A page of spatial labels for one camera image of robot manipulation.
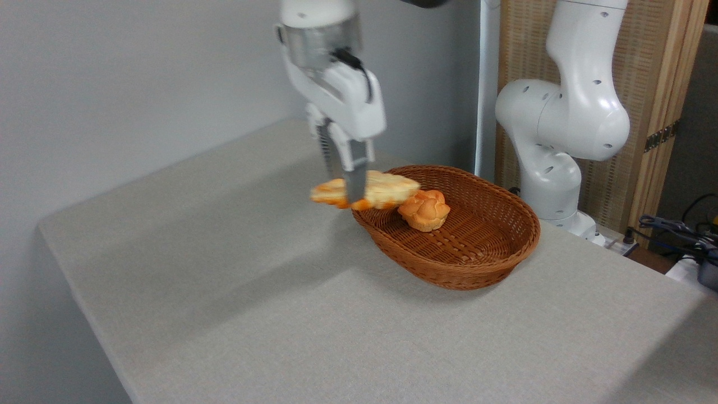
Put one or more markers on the long pale bread loaf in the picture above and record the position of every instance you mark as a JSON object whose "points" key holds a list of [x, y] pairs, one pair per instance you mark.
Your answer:
{"points": [[388, 189]]}

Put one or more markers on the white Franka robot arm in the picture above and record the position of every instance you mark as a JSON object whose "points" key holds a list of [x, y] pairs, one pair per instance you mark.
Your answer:
{"points": [[572, 112]]}

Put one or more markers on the grey tablecloth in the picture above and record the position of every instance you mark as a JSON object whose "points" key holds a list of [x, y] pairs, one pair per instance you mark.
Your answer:
{"points": [[252, 303]]}

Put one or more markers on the grey box with white cloth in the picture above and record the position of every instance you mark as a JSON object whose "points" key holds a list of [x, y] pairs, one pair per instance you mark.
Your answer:
{"points": [[708, 275]]}

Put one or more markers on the dark metal screen hinge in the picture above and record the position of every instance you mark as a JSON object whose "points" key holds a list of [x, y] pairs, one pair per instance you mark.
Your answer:
{"points": [[662, 136]]}

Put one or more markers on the wooden woven folding screen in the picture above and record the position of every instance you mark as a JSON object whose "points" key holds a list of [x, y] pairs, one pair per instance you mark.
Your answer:
{"points": [[650, 73]]}

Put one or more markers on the brown wicker basket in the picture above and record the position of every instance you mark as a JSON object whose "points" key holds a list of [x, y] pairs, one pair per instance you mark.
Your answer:
{"points": [[482, 252]]}

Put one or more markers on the round knotted orange bread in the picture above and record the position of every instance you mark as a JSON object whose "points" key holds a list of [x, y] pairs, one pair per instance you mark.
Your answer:
{"points": [[426, 212]]}

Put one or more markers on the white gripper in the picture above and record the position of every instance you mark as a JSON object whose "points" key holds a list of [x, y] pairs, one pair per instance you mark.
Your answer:
{"points": [[350, 104]]}

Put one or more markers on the white vertical pole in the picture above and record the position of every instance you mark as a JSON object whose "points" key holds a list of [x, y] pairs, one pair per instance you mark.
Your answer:
{"points": [[487, 84]]}

